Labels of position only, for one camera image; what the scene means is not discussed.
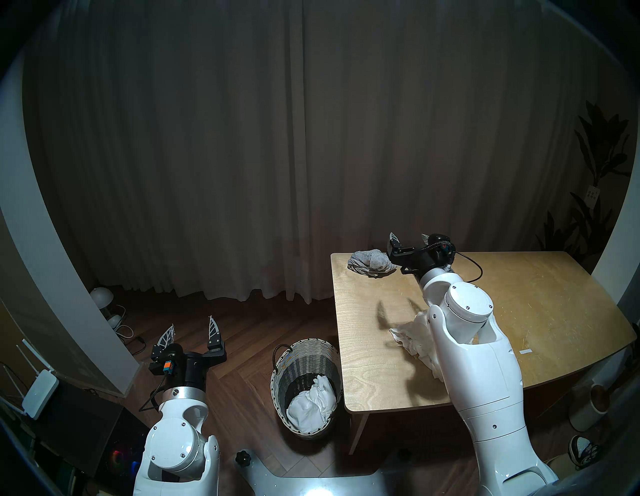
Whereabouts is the woven wicker laundry hamper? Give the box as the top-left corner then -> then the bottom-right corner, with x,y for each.
270,338 -> 345,440

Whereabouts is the white floor cable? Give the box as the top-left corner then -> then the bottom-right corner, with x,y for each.
115,307 -> 146,356

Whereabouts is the white cylindrical plant pot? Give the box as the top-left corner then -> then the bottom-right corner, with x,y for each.
570,382 -> 612,433

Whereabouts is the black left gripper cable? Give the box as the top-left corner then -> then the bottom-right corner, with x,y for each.
138,377 -> 168,413

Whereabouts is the dark low cabinet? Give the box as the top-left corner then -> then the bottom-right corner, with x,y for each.
30,382 -> 126,476

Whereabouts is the computer case with rgb fans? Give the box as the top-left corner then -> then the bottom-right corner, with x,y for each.
92,420 -> 151,486

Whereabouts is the large white shirt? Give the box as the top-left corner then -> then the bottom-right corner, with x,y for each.
286,375 -> 337,435

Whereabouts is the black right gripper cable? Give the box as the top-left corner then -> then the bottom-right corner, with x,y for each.
452,250 -> 484,284

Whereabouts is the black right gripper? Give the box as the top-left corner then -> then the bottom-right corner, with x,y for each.
386,232 -> 457,276

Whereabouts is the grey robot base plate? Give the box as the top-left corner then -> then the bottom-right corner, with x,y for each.
235,450 -> 416,496

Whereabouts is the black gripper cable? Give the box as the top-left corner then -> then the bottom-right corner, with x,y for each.
452,250 -> 484,284
138,377 -> 168,413

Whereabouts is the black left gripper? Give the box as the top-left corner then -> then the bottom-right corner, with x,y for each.
148,315 -> 227,393

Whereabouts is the white wifi router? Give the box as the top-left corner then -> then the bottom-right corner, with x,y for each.
0,339 -> 60,421

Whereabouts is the black white sneaker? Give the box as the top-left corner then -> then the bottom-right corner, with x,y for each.
569,435 -> 601,471

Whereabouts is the white garment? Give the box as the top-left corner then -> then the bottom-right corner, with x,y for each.
389,308 -> 446,383

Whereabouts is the light wooden table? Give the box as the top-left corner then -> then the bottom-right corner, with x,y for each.
330,251 -> 638,455

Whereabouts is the white mushroom lamp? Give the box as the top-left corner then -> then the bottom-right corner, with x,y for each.
90,286 -> 123,329

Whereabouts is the long pleated curtain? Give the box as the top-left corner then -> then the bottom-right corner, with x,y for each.
22,0 -> 631,304

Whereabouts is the tall leafy houseplant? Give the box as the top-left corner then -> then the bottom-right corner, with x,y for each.
537,100 -> 632,261

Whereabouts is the grey garment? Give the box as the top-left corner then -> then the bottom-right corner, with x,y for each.
348,248 -> 397,277

